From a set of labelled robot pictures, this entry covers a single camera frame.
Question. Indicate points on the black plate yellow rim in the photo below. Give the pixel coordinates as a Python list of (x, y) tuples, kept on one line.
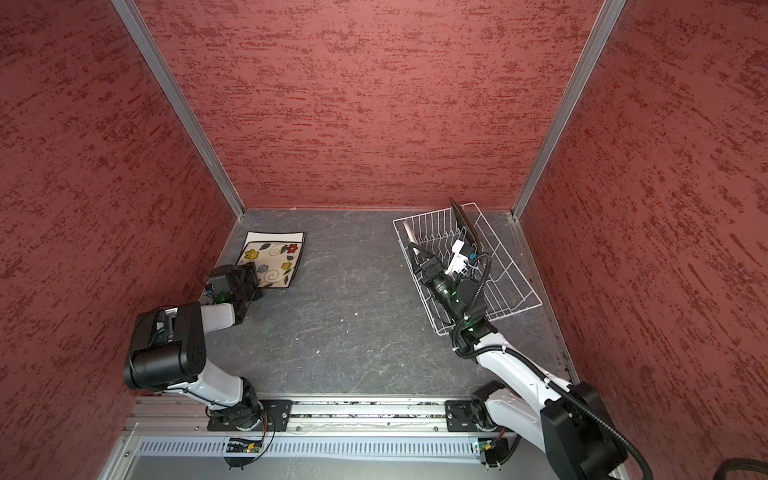
[(466, 226)]

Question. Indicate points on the right corner aluminium profile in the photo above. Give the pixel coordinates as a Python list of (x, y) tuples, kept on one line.
[(602, 28)]

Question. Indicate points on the aluminium front rail frame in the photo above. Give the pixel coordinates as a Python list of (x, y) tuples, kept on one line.
[(328, 437)]

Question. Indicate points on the corner aluminium profile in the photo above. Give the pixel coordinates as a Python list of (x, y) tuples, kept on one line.
[(139, 32), (602, 28)]

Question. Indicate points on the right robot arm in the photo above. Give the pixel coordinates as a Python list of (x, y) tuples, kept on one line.
[(562, 420)]

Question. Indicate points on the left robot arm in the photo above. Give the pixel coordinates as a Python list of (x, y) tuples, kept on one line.
[(167, 351)]

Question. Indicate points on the white round bowl plate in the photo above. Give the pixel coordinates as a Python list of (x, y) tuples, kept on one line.
[(411, 236)]

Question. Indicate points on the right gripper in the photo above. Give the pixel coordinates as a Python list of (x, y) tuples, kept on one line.
[(426, 266)]

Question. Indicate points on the floral square plate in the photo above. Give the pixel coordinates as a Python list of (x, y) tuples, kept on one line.
[(274, 256)]

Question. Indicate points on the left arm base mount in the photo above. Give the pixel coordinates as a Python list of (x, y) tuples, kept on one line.
[(273, 416)]

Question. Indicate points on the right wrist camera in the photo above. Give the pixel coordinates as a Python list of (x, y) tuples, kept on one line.
[(463, 252)]

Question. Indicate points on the left corner aluminium profile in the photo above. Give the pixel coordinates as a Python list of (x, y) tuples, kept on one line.
[(139, 32)]

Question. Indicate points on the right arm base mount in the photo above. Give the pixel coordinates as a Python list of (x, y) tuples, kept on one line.
[(465, 416)]

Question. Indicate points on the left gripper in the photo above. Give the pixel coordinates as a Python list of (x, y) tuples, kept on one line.
[(248, 270)]

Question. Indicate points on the white wire dish rack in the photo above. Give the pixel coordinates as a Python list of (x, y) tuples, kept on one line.
[(507, 292)]

